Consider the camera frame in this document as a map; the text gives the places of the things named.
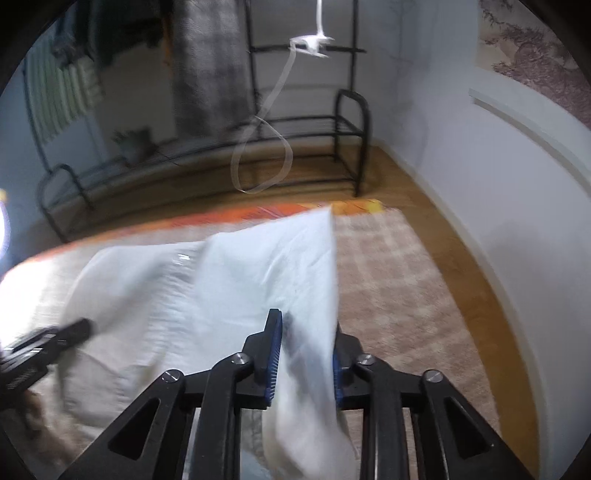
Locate small potted plant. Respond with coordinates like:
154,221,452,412
113,129,155,167

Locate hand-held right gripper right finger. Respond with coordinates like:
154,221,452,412
331,323,536,480

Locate beige plaid blanket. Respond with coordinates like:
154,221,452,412
0,208,502,480

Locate tree wall poster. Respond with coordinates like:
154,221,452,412
478,0,583,112

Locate white clip lamp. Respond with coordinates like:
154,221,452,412
288,0,338,58

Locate grey fuzzy hanging cloth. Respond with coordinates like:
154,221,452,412
171,0,257,139

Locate white garment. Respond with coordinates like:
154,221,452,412
58,205,358,480

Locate white lamp cable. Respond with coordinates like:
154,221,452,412
231,46,294,192

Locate bright round lamp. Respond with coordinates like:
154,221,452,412
0,187,12,273

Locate green striped cloth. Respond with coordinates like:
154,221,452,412
23,41,105,144

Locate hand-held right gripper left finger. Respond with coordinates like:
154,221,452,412
60,308,283,480

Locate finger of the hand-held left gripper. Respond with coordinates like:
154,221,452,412
0,356,55,401
7,318,93,366

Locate black metal rack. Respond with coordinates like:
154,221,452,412
37,0,372,243

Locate dark hanging clothes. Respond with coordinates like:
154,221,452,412
51,0,174,65

